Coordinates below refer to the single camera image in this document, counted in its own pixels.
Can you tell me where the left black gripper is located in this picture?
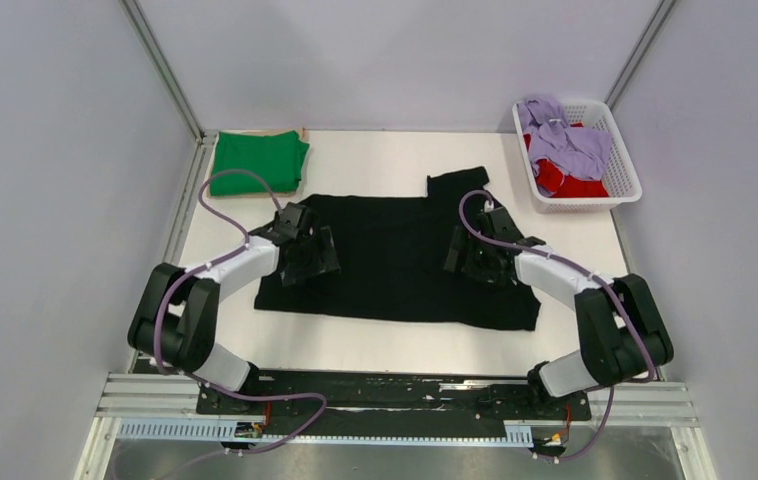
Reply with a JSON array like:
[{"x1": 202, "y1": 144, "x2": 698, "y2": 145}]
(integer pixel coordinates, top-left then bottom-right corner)
[{"x1": 280, "y1": 226, "x2": 339, "y2": 286}]

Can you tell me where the black t shirt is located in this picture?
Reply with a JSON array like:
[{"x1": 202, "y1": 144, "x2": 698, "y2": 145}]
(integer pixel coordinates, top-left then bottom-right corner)
[{"x1": 254, "y1": 166, "x2": 541, "y2": 331}]

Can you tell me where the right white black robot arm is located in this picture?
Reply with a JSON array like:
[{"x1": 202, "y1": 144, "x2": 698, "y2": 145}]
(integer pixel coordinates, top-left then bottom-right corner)
[{"x1": 447, "y1": 207, "x2": 674, "y2": 418}]

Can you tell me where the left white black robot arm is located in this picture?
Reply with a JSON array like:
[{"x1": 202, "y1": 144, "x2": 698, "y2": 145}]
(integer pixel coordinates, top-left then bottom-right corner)
[{"x1": 127, "y1": 203, "x2": 340, "y2": 413}]

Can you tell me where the red t shirt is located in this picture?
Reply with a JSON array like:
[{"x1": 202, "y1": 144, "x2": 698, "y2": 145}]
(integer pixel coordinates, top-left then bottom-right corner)
[{"x1": 523, "y1": 134, "x2": 609, "y2": 198}]

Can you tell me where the folded green t shirt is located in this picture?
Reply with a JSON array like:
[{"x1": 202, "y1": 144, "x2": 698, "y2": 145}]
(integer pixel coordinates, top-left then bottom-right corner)
[{"x1": 211, "y1": 130, "x2": 310, "y2": 194}]

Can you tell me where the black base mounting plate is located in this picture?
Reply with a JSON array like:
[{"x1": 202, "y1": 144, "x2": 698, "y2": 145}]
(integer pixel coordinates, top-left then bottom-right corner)
[{"x1": 196, "y1": 370, "x2": 592, "y2": 439}]

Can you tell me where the lilac t shirt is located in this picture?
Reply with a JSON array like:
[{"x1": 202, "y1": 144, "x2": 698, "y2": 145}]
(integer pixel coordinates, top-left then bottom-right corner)
[{"x1": 517, "y1": 95, "x2": 613, "y2": 181}]

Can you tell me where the white plastic laundry basket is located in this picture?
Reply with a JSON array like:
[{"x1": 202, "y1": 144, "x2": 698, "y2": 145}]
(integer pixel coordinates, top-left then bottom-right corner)
[{"x1": 512, "y1": 95, "x2": 643, "y2": 214}]

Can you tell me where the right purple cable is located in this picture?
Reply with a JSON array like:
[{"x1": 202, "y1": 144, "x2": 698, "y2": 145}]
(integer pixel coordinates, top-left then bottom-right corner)
[{"x1": 457, "y1": 190, "x2": 659, "y2": 463}]

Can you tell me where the white slotted cable duct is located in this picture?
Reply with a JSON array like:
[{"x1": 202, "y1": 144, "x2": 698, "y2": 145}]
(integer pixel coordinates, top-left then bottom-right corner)
[{"x1": 117, "y1": 418, "x2": 534, "y2": 446}]

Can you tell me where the aluminium frame rail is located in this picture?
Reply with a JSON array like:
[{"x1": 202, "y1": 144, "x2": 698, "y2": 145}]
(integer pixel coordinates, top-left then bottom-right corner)
[{"x1": 119, "y1": 0, "x2": 205, "y2": 144}]

